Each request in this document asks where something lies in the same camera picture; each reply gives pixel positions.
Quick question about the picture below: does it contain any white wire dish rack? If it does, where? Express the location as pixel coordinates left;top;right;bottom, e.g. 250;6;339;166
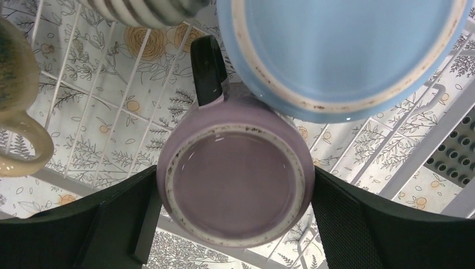
1;1;474;268

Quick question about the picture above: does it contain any beige ceramic teapot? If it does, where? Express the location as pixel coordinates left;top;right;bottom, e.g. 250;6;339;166
1;18;54;177

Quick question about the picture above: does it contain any floral table mat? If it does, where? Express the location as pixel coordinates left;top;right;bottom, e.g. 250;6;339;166
1;1;474;268

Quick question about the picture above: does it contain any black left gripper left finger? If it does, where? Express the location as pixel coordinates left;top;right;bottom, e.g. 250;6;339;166
1;166;162;268

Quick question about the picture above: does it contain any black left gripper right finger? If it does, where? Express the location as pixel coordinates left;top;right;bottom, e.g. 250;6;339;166
311;168;474;268

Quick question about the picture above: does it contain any beige ribbed cup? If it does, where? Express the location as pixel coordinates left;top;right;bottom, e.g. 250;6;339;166
80;0;211;29

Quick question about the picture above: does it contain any grey lego baseplate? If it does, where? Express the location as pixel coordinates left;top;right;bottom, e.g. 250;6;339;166
424;108;474;188

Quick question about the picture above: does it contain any light blue cup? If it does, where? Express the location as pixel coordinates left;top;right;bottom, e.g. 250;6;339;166
216;1;473;123

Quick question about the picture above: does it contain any mauve pink cup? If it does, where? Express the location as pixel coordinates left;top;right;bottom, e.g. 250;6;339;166
156;35;315;248

